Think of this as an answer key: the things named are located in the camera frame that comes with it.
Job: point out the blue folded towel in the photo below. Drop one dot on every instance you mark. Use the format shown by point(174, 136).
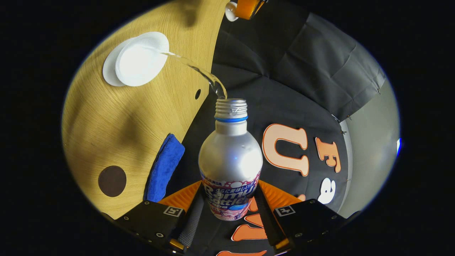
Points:
point(163, 167)

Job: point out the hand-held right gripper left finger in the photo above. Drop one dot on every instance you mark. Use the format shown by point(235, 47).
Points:
point(193, 220)

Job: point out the silver water bottle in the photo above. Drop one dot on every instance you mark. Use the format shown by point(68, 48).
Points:
point(229, 156)

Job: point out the white teacup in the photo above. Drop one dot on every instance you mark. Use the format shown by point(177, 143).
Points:
point(140, 65)

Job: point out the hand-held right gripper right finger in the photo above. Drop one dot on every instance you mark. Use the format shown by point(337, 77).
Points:
point(265, 220)

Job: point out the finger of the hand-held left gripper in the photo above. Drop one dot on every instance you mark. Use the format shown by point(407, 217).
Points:
point(249, 9)

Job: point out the clear water stream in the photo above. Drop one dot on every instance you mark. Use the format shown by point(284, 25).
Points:
point(202, 73)

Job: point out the white saucer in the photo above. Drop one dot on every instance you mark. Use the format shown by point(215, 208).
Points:
point(109, 69)

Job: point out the dark brown round coaster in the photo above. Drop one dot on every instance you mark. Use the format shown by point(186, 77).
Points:
point(112, 181)

